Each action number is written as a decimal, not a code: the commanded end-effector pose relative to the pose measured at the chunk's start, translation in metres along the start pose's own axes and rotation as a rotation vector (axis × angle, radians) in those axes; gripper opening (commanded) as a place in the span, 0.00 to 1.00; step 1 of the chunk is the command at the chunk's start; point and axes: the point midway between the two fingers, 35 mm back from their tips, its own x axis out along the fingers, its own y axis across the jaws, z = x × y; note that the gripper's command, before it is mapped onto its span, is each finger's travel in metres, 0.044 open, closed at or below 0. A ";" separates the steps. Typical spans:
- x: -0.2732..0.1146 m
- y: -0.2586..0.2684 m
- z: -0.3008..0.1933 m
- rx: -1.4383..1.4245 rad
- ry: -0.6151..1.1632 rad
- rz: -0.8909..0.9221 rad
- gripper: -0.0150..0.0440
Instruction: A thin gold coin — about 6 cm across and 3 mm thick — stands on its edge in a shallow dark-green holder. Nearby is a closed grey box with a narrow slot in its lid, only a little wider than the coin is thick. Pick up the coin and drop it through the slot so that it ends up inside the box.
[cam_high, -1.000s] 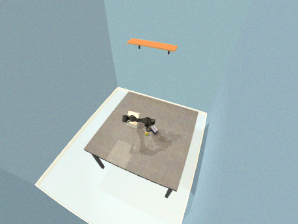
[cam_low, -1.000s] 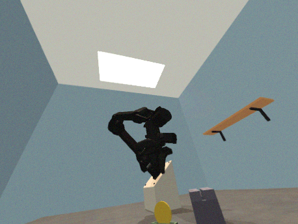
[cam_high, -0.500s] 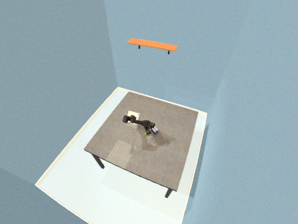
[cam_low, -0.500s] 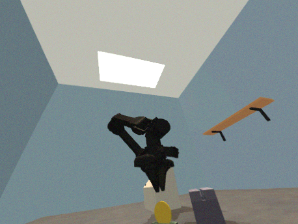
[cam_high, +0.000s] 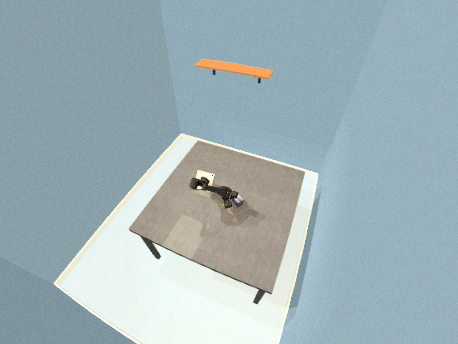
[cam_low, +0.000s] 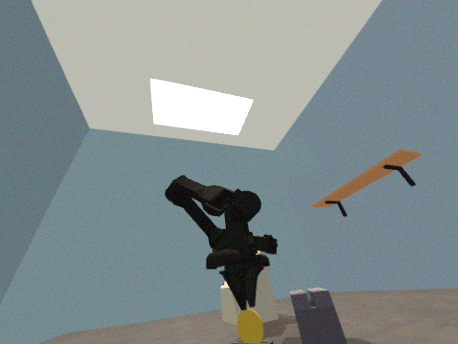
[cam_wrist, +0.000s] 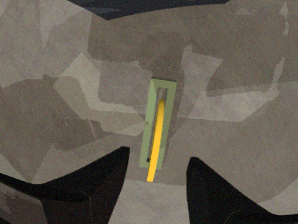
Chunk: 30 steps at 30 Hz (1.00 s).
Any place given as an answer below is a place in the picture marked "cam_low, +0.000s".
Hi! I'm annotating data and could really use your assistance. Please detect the thin gold coin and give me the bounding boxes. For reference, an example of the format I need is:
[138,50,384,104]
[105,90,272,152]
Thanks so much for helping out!
[237,309,264,343]

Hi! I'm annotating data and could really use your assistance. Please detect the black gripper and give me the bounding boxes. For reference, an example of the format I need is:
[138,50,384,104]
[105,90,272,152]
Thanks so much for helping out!
[206,227,270,310]

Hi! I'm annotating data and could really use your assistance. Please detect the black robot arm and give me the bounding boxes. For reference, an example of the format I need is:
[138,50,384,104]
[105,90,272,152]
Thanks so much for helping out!
[165,175,278,254]

